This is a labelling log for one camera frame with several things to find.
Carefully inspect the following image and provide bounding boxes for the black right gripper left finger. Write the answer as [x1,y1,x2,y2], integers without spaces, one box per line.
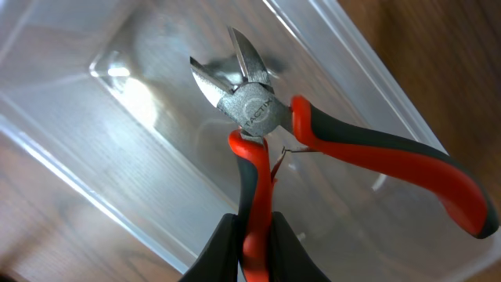
[179,214,238,282]

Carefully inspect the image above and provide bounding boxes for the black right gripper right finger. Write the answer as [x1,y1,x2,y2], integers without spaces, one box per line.
[269,211,330,282]

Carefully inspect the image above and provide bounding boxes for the red handled pliers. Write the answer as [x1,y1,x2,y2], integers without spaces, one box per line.
[190,28,499,282]

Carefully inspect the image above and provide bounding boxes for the clear plastic storage container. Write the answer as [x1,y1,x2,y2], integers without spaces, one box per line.
[1,1,500,281]

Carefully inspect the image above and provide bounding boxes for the small claw hammer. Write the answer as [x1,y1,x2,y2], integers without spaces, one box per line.
[204,54,289,85]

